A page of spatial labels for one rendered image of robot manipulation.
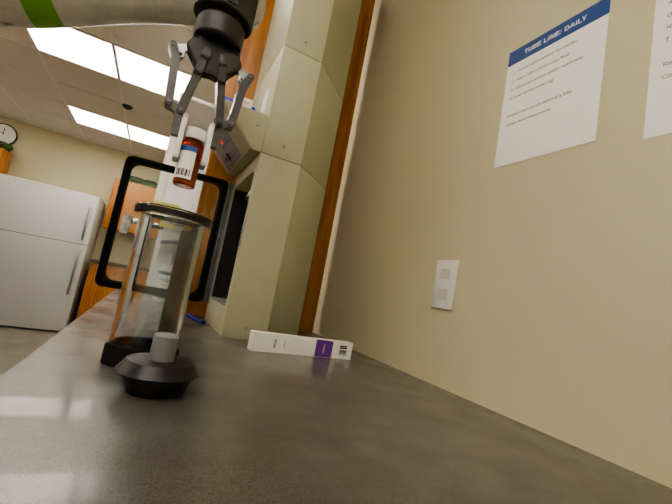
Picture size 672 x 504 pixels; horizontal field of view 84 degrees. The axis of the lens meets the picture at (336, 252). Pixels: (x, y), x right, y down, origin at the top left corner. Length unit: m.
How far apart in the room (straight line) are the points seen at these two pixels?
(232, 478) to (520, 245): 0.64
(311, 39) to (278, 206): 0.47
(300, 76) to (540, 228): 0.71
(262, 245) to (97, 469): 0.71
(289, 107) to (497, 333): 0.74
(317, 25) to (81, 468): 1.10
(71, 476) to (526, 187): 0.79
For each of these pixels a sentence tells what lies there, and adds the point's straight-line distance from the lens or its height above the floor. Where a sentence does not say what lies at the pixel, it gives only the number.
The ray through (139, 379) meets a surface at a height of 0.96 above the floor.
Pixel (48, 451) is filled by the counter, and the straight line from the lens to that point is 0.37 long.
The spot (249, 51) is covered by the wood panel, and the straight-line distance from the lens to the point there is 1.53.
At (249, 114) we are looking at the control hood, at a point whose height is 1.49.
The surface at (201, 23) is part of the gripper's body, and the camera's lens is 0.70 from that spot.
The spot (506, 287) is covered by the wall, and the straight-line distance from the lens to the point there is 0.80.
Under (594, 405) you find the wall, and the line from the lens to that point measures 0.71.
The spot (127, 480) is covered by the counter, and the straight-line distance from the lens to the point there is 0.33.
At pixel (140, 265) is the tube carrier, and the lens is 0.58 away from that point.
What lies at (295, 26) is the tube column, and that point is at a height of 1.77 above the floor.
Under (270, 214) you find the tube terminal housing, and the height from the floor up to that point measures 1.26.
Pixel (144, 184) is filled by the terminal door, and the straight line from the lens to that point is 1.30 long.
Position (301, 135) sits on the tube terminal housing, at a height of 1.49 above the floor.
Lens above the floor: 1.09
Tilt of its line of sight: 7 degrees up
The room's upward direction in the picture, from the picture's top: 11 degrees clockwise
